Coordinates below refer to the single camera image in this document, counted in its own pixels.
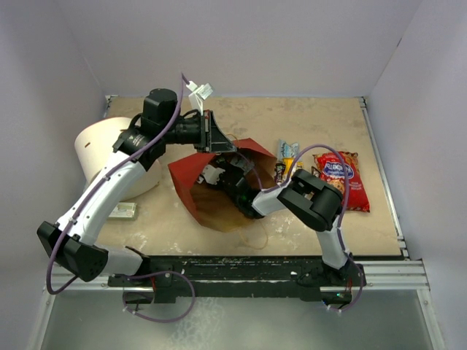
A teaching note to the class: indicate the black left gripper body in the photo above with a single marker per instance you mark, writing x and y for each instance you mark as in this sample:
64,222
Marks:
204,146

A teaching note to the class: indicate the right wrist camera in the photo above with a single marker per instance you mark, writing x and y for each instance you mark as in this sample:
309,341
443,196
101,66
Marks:
210,175

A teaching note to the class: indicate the red paper bag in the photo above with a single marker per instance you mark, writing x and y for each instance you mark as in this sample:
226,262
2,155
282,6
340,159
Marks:
211,206

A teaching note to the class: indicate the yellow snack pack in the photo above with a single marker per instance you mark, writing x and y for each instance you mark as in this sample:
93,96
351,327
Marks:
290,165

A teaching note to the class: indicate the white cylindrical container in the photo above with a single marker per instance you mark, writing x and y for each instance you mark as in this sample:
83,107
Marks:
94,146

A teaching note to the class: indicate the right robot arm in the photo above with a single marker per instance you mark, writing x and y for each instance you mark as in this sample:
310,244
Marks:
318,204

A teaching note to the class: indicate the purple candy pack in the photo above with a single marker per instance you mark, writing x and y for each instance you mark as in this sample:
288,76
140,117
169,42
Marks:
279,172

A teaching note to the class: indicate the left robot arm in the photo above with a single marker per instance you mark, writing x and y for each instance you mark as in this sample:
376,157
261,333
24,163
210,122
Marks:
71,240

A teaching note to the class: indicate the brown green candy pack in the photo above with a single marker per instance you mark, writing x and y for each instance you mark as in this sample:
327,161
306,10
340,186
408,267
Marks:
315,172

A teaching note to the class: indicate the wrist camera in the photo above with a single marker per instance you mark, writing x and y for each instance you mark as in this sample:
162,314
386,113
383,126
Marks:
198,95
210,175

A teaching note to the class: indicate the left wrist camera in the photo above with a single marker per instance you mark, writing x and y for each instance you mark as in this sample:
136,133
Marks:
198,95

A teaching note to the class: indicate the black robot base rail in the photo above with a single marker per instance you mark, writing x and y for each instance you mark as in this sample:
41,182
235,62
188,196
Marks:
307,278

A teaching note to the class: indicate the small white green box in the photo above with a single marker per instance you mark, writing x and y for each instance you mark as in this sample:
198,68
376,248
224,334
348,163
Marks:
124,211

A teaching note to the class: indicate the white blue snack wrapper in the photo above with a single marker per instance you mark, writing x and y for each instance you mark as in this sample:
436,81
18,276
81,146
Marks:
286,150

